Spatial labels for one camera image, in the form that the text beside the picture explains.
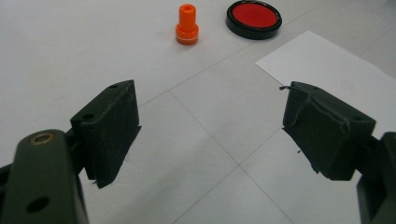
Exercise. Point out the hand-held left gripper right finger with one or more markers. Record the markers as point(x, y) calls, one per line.
point(327, 133)

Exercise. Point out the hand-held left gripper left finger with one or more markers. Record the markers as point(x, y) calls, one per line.
point(106, 137)

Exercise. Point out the orange stamp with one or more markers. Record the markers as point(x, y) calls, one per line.
point(186, 31)

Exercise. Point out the red ink pad black case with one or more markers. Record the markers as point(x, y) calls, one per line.
point(255, 15)

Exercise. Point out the white paper sheet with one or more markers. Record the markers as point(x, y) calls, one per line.
point(327, 62)

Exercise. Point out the white table cover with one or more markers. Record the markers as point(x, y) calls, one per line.
point(62, 46)

